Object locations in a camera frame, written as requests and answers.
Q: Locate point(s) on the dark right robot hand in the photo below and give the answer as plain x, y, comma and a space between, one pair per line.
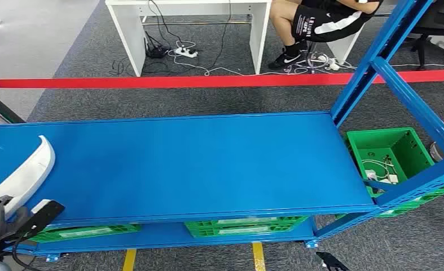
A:
332, 263

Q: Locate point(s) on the white curved fender part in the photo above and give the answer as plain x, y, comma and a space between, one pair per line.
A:
27, 175

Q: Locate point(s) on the blue metal shelf rack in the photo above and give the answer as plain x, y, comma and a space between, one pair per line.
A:
169, 161

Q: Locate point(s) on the green plastic crate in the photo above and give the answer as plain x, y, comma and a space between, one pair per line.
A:
87, 232
244, 226
390, 144
420, 200

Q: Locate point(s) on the white power strip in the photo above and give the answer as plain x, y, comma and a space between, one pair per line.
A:
186, 53
333, 66

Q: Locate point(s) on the white desk panel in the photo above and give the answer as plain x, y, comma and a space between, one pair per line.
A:
343, 46

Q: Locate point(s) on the red barrier tape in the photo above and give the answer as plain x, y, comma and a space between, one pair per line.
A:
169, 81

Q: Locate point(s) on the white desk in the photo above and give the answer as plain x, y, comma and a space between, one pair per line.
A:
128, 33

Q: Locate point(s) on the black power adapter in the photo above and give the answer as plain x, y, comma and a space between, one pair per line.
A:
156, 51

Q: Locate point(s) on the person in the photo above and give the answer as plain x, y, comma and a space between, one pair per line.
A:
319, 22

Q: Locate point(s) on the black office chair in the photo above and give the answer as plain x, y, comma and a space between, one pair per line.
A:
438, 18

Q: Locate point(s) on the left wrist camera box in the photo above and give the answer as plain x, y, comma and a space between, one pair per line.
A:
44, 217

